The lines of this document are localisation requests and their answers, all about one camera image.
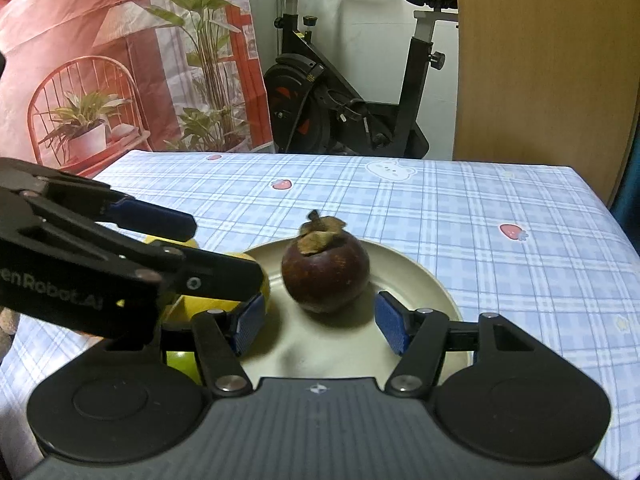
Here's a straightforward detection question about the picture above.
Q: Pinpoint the blue checked tablecloth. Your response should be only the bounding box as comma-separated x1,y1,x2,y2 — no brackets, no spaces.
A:
0,150,640,476

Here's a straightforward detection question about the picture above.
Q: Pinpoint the wooden board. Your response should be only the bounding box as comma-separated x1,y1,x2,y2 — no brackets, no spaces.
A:
452,0,640,206

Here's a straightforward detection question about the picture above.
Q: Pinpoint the blue curtain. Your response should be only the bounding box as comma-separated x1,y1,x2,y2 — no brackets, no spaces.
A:
607,125,640,256

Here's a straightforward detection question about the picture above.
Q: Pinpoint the printed room backdrop cloth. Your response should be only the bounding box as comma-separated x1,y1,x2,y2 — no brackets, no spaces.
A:
0,0,276,178

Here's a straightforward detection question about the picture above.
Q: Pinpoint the yellow lemon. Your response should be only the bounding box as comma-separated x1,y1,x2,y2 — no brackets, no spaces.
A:
167,251,272,323
142,236,200,251

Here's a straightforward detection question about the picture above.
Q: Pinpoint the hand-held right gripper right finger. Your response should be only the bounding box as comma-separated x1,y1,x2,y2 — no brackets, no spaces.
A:
375,290,538,396

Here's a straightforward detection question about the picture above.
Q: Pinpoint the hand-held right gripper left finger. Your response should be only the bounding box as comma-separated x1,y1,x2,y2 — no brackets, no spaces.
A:
160,292,267,397

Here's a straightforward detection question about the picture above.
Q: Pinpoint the black exercise bike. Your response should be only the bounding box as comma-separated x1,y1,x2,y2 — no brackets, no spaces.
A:
242,0,458,158

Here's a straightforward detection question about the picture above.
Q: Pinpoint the beige round plate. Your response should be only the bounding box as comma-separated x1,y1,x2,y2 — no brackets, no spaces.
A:
232,239,475,391

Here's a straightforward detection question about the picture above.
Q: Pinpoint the dark purple mangosteen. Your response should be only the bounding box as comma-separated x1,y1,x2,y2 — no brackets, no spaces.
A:
281,210,371,315

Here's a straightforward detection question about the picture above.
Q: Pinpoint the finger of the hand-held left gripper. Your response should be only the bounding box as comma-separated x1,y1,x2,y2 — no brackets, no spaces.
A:
107,197,197,242
135,241,266,304

